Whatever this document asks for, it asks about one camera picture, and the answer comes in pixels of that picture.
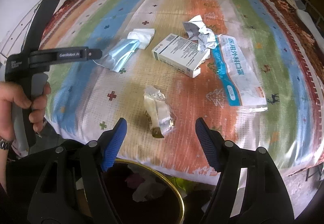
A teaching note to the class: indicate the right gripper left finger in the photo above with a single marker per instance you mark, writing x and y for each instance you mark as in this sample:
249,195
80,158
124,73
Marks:
71,188

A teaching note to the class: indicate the silver wrist watch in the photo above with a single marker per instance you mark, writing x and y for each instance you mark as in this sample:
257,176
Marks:
4,144

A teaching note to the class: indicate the white rolled pillow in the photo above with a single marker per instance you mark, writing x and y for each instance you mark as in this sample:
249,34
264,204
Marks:
307,20

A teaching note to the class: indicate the black bin with gold rim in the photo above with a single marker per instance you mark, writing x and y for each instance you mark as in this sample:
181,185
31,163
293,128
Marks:
129,192

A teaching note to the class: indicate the cream foil wrapper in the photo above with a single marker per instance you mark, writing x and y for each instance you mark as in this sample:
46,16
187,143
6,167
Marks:
159,114

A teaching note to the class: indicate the blue surgical face mask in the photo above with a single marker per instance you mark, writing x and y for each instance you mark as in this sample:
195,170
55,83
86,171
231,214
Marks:
115,58

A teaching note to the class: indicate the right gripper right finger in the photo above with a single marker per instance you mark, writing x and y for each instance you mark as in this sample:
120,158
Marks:
265,199

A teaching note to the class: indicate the white medicine box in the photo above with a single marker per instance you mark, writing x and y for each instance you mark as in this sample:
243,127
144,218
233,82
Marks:
180,53

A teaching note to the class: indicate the person's left hand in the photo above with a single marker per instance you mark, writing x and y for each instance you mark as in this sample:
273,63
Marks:
12,94

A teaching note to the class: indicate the surgical mask wrapper blue white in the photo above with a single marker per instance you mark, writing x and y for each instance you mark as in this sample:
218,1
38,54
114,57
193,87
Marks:
241,86

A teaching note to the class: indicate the printed paper leaflet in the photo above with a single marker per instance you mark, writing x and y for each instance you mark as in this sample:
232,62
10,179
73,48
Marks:
198,31

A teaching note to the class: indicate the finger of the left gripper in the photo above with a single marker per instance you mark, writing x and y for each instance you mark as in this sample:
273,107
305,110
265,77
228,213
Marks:
90,53

